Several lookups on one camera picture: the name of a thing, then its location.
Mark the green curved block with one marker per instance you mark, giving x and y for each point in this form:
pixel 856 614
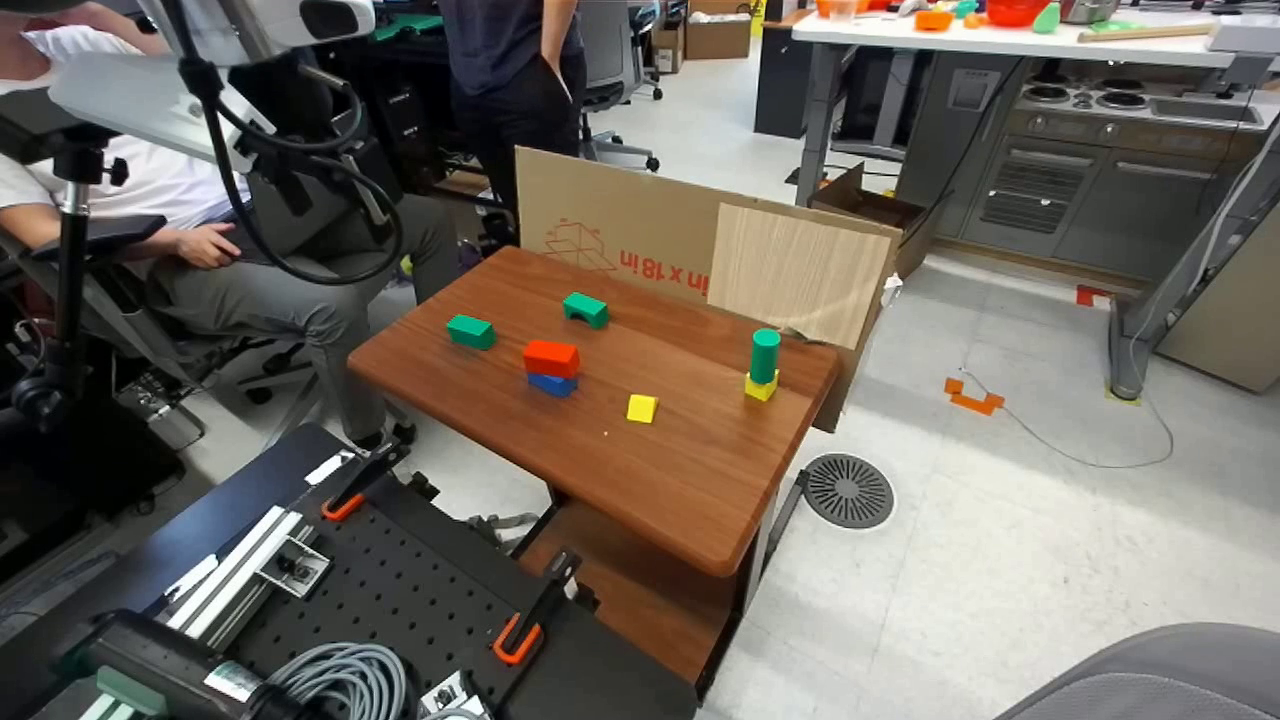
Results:
pixel 589 308

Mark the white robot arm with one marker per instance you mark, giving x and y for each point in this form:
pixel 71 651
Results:
pixel 199 244

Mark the blue block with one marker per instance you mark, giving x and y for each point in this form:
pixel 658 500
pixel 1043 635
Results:
pixel 554 387

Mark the red block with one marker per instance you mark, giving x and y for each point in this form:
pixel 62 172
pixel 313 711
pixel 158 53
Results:
pixel 549 358

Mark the yellow block under cylinder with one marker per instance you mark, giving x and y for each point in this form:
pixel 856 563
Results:
pixel 763 389

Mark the green cylinder block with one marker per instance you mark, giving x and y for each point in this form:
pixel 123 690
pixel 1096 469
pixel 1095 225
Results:
pixel 765 354

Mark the green rectangular block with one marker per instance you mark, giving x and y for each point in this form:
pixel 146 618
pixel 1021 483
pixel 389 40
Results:
pixel 471 332

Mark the yellow cube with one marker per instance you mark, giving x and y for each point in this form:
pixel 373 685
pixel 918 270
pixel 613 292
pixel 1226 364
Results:
pixel 643 411

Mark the wooden side table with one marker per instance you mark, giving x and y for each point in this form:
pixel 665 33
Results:
pixel 663 515

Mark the round floor drain cover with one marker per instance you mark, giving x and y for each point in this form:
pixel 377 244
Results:
pixel 847 491

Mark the standing person in dark clothes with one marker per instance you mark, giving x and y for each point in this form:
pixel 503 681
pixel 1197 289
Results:
pixel 516 75

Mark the brown cardboard box far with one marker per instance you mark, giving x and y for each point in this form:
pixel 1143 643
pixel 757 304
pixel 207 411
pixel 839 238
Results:
pixel 716 28

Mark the seated person in white shirt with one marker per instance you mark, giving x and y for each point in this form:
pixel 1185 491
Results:
pixel 325 320

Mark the orange floor object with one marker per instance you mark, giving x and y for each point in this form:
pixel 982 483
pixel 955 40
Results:
pixel 974 403

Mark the toy kitchen cabinet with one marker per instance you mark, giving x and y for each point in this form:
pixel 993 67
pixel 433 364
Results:
pixel 1081 167

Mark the grey chair corner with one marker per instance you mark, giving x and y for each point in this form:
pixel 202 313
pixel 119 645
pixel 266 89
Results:
pixel 1164 675

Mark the white workbench table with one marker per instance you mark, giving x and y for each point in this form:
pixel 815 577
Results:
pixel 1143 320

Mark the orange handled clamp near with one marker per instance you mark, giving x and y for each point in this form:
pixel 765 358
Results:
pixel 528 627

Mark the orange handled clamp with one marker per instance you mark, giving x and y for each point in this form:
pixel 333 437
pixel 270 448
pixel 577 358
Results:
pixel 528 627
pixel 365 469

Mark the orange handled clamp far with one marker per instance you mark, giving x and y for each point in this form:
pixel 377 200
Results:
pixel 365 469

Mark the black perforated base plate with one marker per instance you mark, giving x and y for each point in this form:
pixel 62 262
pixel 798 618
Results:
pixel 403 572

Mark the aluminium extrusion rail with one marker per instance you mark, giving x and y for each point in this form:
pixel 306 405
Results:
pixel 278 553

